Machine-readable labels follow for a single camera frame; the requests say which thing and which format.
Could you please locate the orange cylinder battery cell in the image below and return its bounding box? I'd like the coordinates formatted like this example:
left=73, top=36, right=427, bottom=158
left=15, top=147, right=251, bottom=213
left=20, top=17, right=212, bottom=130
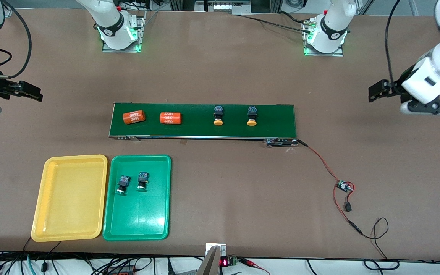
left=123, top=110, right=146, bottom=125
left=160, top=112, right=182, bottom=125

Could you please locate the green mushroom push button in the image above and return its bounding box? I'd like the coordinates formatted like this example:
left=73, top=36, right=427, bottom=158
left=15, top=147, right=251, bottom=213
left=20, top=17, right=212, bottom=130
left=115, top=175, right=131, bottom=196
left=136, top=172, right=149, bottom=193

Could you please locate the yellow plastic tray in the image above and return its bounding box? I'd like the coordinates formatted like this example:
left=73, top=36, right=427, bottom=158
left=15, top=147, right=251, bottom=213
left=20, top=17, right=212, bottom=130
left=31, top=154, right=108, bottom=243

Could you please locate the green conveyor belt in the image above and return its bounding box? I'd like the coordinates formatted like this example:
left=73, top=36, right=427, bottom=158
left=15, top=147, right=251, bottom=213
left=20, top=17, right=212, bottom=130
left=108, top=102, right=299, bottom=147

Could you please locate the green plastic tray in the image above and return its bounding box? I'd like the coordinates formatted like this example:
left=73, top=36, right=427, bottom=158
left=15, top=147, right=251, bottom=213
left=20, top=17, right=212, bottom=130
left=102, top=154, right=172, bottom=241

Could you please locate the red clip lead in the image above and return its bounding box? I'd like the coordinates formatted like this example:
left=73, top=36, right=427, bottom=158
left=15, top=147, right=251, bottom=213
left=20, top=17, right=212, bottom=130
left=239, top=258, right=271, bottom=275

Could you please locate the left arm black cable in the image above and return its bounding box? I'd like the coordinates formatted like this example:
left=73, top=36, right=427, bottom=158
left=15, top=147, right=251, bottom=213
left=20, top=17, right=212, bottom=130
left=384, top=0, right=402, bottom=94

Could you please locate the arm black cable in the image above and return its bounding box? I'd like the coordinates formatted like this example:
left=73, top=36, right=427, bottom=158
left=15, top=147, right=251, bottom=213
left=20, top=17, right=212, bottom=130
left=384, top=0, right=402, bottom=94
left=0, top=0, right=33, bottom=79

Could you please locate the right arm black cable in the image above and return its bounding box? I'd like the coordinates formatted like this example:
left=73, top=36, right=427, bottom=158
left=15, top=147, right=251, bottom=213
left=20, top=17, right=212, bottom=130
left=0, top=0, right=33, bottom=79

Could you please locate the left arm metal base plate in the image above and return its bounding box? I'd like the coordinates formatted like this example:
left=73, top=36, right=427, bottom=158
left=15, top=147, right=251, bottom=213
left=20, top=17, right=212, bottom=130
left=303, top=19, right=345, bottom=57

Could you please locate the red and black wire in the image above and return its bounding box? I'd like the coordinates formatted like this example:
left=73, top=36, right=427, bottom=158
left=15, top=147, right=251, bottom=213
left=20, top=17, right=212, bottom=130
left=296, top=139, right=366, bottom=237

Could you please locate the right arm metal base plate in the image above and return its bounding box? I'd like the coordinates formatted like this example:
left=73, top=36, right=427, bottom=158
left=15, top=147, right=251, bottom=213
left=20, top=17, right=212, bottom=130
left=102, top=11, right=146, bottom=53

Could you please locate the thin black table cable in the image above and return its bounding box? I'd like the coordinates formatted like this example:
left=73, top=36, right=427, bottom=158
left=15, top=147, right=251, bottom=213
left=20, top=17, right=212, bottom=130
left=241, top=15, right=313, bottom=32

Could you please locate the looped black cable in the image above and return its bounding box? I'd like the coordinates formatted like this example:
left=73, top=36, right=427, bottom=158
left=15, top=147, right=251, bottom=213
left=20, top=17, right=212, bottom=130
left=361, top=217, right=401, bottom=272

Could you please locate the teal cable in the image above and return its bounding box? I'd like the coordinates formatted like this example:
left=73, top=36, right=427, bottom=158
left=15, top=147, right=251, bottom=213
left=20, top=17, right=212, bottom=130
left=26, top=254, right=38, bottom=275

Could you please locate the aluminium frame with white label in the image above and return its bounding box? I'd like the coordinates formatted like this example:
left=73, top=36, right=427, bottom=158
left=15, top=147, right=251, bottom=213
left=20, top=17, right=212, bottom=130
left=168, top=0, right=281, bottom=16

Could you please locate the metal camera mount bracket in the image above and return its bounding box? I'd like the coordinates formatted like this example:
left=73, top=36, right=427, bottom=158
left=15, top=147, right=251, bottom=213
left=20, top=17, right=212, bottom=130
left=197, top=243, right=227, bottom=275

